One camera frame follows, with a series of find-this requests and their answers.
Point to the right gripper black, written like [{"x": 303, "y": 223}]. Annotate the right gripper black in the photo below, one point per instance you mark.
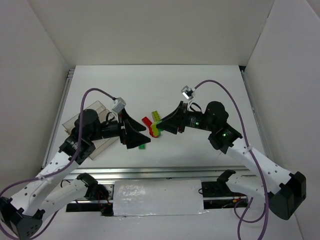
[{"x": 181, "y": 120}]

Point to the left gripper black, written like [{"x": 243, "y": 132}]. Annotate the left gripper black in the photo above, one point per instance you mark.
[{"x": 123, "y": 130}]

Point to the green square lego brick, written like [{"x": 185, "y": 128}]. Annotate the green square lego brick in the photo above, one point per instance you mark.
[{"x": 142, "y": 147}]

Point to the lime small lego brick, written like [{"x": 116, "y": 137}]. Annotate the lime small lego brick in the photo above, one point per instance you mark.
[{"x": 155, "y": 132}]

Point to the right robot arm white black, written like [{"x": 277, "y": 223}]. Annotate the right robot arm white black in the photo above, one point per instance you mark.
[{"x": 284, "y": 190}]

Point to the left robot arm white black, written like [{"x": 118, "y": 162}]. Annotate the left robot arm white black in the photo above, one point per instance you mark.
[{"x": 25, "y": 211}]

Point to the red flat lego plate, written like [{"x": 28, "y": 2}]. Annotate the red flat lego plate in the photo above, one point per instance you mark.
[{"x": 147, "y": 121}]

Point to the lime yellow long lego brick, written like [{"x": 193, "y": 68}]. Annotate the lime yellow long lego brick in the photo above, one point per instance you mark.
[{"x": 155, "y": 116}]

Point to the red curved lego brick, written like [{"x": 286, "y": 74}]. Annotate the red curved lego brick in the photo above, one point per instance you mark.
[{"x": 154, "y": 132}]

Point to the clear bin near compartment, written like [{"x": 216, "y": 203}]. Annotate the clear bin near compartment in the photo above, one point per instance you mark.
[{"x": 100, "y": 145}]

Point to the white tape cover panel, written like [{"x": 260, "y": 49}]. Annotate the white tape cover panel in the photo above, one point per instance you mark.
[{"x": 157, "y": 198}]

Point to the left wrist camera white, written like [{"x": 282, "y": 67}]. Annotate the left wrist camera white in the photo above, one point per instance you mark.
[{"x": 118, "y": 105}]

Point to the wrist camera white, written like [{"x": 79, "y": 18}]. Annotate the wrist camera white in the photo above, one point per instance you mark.
[
  {"x": 188, "y": 92},
  {"x": 118, "y": 105}
]

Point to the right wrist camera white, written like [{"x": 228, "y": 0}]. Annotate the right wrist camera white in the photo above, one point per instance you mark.
[{"x": 188, "y": 92}]

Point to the aluminium rail frame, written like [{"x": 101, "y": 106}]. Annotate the aluminium rail frame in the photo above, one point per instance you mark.
[{"x": 148, "y": 88}]

